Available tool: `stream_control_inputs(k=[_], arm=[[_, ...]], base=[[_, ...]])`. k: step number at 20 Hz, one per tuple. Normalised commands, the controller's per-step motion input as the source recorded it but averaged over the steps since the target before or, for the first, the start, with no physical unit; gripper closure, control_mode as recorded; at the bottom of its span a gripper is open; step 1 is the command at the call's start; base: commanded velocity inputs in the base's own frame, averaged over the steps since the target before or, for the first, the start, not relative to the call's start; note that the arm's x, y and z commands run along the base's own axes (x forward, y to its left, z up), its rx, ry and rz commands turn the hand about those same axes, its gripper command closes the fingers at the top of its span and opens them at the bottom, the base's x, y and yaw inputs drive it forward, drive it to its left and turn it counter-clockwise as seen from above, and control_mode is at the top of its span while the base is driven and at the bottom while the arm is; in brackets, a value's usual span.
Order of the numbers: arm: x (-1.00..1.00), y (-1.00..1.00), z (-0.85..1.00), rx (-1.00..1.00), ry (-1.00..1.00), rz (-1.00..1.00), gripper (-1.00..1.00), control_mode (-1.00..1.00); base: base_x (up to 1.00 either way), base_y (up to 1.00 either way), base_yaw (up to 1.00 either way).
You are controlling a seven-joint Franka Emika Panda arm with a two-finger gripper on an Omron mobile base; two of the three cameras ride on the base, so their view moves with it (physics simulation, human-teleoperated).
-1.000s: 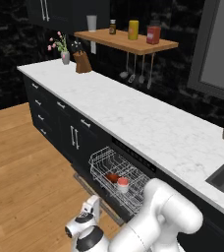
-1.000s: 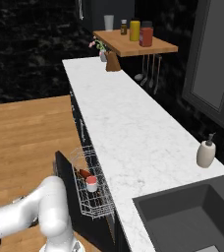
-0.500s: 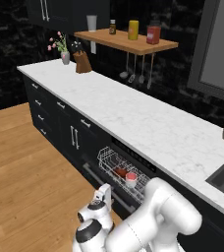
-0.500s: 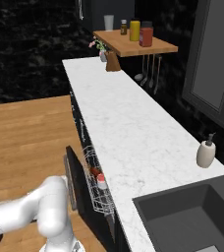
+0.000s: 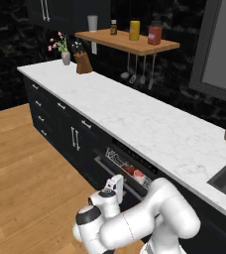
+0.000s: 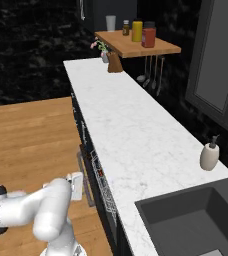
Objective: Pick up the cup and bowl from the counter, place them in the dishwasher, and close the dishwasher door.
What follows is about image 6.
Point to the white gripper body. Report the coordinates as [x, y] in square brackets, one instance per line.
[77, 186]

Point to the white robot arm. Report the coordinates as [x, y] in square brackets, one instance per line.
[49, 206]

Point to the grey dishwasher door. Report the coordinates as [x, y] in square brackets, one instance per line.
[86, 176]

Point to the white cup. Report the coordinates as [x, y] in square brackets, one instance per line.
[111, 23]

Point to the dark base cupboards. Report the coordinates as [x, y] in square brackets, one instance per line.
[86, 133]

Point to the dark grey sink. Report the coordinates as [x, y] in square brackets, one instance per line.
[192, 220]

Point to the hanging metal spoon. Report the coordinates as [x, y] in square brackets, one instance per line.
[147, 82]

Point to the hanging metal ladle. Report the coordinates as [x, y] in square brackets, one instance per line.
[141, 78]

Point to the brown knife block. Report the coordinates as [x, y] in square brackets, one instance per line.
[114, 64]

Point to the hanging metal spatula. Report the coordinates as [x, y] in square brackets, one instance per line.
[154, 81]

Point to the hanging dark utensil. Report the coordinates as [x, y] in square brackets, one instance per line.
[159, 83]

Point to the beige soap dispenser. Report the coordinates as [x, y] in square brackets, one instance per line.
[209, 156]

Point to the pink flowers in vase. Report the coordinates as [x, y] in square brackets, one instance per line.
[103, 50]

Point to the small brown bottle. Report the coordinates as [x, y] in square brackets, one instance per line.
[126, 29]

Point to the yellow bottle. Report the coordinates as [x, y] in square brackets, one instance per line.
[137, 31]

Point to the red jar with black lid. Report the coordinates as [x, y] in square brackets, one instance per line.
[148, 36]

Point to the wooden wall shelf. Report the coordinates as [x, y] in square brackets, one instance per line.
[132, 46]

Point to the grey wall cupboard door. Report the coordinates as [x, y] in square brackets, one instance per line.
[216, 56]

